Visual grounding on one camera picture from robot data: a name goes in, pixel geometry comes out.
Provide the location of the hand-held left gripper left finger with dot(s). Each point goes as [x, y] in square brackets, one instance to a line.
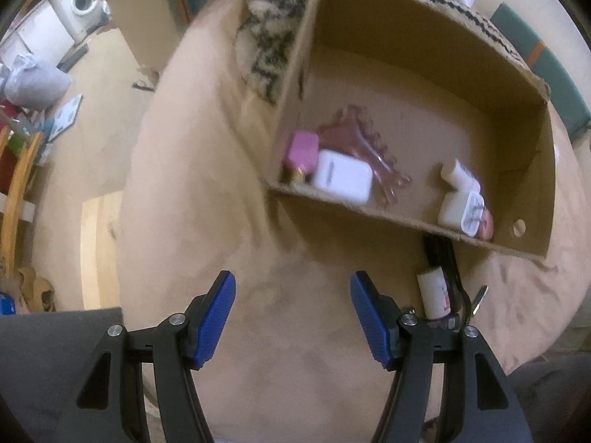
[214, 323]

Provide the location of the reddish translucent claw comb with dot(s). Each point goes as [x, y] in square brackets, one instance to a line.
[364, 143]

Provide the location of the white earbuds case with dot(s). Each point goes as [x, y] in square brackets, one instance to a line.
[344, 177]

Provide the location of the white bathroom scale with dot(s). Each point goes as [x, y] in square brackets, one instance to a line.
[67, 115]

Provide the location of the pink toy figure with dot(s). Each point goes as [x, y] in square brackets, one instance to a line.
[485, 227]

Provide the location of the pink perfume bottle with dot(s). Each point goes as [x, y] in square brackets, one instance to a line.
[302, 152]

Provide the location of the beige bed frame panel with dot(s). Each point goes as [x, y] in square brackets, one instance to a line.
[134, 14]

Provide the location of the grey plastic bag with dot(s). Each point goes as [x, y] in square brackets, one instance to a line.
[34, 83]

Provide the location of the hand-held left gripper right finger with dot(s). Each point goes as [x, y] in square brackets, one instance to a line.
[371, 318]

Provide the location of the cardboard box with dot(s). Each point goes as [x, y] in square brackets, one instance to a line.
[438, 115]

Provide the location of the white bottle with red label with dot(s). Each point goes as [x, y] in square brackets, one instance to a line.
[434, 295]

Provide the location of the white charger plug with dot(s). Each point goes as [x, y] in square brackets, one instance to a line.
[461, 214]

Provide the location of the black flashlight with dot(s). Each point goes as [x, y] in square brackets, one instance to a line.
[438, 251]

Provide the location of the yellow wooden chair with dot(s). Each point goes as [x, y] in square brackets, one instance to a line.
[18, 184]

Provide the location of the person's grey trousers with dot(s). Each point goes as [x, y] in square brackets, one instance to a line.
[46, 355]

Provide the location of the white kitchen cabinet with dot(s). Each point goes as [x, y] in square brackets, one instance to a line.
[32, 32]

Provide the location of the dark floor mat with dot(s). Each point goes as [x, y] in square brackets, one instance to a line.
[76, 54]

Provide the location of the black and cream patterned blanket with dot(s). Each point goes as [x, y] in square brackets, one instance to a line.
[272, 37]

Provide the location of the tan slipper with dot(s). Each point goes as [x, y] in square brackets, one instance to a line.
[32, 290]

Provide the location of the teal headboard cushion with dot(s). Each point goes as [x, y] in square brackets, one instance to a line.
[554, 74]

